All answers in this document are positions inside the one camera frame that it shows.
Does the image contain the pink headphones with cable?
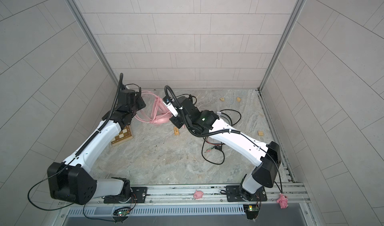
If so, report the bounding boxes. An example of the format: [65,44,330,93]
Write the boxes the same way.
[135,91,173,125]

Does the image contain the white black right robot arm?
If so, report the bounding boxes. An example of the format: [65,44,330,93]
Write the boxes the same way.
[163,85,282,201]

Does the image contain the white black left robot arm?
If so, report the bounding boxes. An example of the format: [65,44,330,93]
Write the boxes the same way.
[45,74,146,205]

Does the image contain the small printed wooden block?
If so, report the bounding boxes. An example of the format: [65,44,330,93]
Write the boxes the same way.
[174,127,180,135]

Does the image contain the wooden folding chess board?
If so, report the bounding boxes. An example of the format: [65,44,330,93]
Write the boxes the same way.
[111,126,133,146]

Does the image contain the pink pig toy centre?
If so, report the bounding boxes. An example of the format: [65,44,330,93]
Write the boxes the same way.
[193,190,204,200]

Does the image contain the pink pig toy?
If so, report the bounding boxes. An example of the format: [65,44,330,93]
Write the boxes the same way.
[193,190,204,200]
[277,193,289,209]

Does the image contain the left circuit board with led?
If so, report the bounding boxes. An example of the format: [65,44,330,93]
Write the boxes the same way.
[113,207,132,222]

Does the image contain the circuit board with led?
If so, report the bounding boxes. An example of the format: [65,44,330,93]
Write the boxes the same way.
[113,207,132,222]
[243,205,260,220]

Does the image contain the right circuit board with led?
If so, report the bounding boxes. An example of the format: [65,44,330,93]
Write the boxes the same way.
[243,205,260,220]

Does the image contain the pink pig toy right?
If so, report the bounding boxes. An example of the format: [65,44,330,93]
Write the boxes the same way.
[277,193,289,209]

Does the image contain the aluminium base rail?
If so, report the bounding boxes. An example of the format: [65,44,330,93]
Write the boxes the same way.
[53,182,317,226]

